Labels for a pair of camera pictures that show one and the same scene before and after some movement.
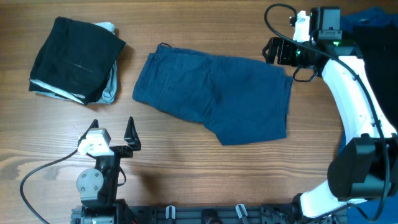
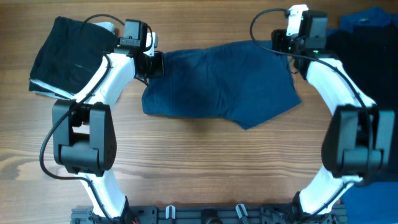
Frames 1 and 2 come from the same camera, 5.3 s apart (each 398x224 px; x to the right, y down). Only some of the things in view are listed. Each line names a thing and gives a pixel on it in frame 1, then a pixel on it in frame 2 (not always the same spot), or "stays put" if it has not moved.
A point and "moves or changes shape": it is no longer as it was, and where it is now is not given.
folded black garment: (77, 58) stays put
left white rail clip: (170, 211) stays put
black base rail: (222, 214) stays put
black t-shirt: (379, 43) stays put
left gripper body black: (122, 152) → (153, 67)
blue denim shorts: (237, 101) moves or changes shape
